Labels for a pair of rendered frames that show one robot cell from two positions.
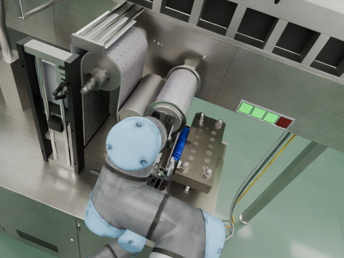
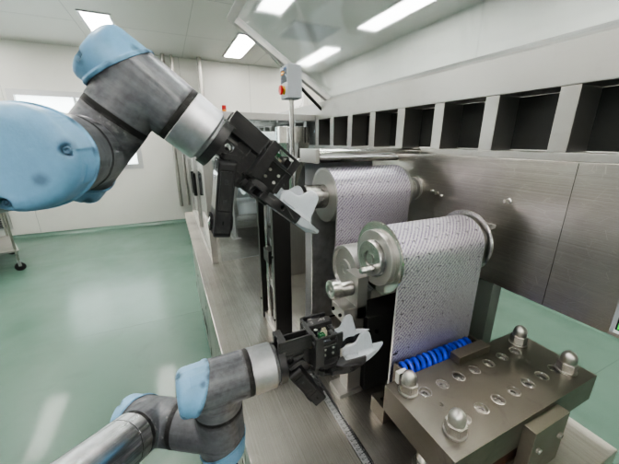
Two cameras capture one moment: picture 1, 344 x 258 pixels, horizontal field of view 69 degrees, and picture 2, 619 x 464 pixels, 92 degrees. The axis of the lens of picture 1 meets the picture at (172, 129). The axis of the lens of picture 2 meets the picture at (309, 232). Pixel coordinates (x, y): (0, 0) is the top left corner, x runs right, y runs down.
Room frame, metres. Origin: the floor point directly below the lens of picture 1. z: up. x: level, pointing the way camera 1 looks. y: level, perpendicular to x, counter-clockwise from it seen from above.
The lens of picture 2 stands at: (0.25, -0.40, 1.48)
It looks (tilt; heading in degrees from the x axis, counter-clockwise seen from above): 17 degrees down; 61
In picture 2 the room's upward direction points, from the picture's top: straight up
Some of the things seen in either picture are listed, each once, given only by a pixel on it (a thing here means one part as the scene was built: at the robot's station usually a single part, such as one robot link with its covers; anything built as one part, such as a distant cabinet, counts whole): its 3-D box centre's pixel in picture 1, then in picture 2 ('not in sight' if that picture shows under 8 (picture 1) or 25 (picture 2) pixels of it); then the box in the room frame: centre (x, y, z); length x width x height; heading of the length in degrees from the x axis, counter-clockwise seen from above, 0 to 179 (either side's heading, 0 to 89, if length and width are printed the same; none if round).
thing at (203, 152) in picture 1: (201, 148); (490, 391); (0.79, -0.16, 1.00); 0.40 x 0.16 x 0.06; 176
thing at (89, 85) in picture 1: (87, 87); not in sight; (0.58, 0.29, 1.33); 0.06 x 0.03 x 0.03; 176
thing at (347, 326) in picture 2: (157, 158); (348, 328); (0.57, 0.02, 1.12); 0.09 x 0.03 x 0.06; 5
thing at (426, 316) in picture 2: (180, 128); (436, 316); (0.76, -0.04, 1.11); 0.23 x 0.01 x 0.18; 176
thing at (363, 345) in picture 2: (171, 164); (364, 343); (0.56, -0.04, 1.12); 0.09 x 0.03 x 0.06; 167
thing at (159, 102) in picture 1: (166, 117); (378, 257); (0.65, 0.03, 1.25); 0.15 x 0.01 x 0.15; 86
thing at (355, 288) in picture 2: not in sight; (346, 335); (0.60, 0.07, 1.05); 0.06 x 0.05 x 0.31; 176
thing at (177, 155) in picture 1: (180, 143); (437, 355); (0.76, -0.06, 1.03); 0.21 x 0.04 x 0.03; 176
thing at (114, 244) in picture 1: (128, 243); (212, 428); (0.29, 0.02, 1.01); 0.11 x 0.08 x 0.11; 143
